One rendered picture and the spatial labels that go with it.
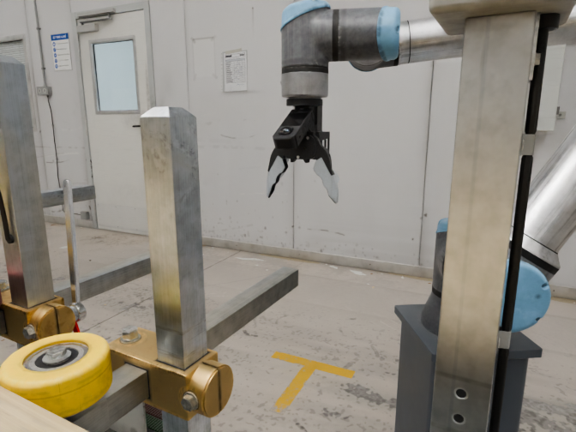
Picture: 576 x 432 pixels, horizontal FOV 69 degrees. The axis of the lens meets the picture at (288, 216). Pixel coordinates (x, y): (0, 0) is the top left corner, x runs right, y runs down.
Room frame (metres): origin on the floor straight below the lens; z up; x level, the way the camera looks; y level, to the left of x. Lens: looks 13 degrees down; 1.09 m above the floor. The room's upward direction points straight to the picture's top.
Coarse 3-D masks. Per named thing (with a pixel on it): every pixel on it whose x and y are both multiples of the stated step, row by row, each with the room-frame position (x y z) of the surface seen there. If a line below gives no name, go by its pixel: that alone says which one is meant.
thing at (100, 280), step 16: (144, 256) 0.71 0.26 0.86; (96, 272) 0.63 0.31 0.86; (112, 272) 0.64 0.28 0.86; (128, 272) 0.66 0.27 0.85; (144, 272) 0.69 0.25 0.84; (64, 288) 0.56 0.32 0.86; (80, 288) 0.58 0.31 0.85; (96, 288) 0.61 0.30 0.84; (112, 288) 0.63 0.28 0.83; (64, 304) 0.56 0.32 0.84; (0, 320) 0.48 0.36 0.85
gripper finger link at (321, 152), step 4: (316, 144) 0.80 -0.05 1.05; (320, 144) 0.80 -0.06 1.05; (316, 148) 0.80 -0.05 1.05; (320, 148) 0.80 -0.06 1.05; (324, 148) 0.80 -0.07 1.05; (316, 152) 0.80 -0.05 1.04; (320, 152) 0.80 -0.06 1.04; (324, 152) 0.79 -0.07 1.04; (328, 152) 0.80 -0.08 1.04; (316, 156) 0.80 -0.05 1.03; (320, 156) 0.80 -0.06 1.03; (324, 156) 0.79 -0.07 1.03; (328, 156) 0.79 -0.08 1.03; (324, 160) 0.79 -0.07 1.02; (328, 160) 0.79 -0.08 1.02; (328, 164) 0.79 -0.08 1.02; (328, 168) 0.79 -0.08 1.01; (332, 168) 0.79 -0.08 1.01; (332, 172) 0.79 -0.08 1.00
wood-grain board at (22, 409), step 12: (0, 396) 0.26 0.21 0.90; (12, 396) 0.26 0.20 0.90; (0, 408) 0.25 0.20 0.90; (12, 408) 0.25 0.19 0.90; (24, 408) 0.25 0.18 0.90; (36, 408) 0.25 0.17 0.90; (0, 420) 0.24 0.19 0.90; (12, 420) 0.24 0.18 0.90; (24, 420) 0.24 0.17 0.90; (36, 420) 0.24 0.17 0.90; (48, 420) 0.24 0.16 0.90; (60, 420) 0.24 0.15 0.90
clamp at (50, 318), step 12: (48, 300) 0.50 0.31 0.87; (60, 300) 0.50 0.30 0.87; (12, 312) 0.48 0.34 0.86; (24, 312) 0.47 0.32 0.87; (36, 312) 0.47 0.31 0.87; (48, 312) 0.47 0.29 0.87; (60, 312) 0.48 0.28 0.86; (72, 312) 0.50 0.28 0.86; (12, 324) 0.48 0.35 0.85; (24, 324) 0.47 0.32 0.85; (36, 324) 0.46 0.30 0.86; (48, 324) 0.47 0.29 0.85; (60, 324) 0.48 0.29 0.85; (72, 324) 0.49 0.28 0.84; (12, 336) 0.48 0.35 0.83; (24, 336) 0.46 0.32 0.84; (36, 336) 0.46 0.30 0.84; (48, 336) 0.47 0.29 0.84
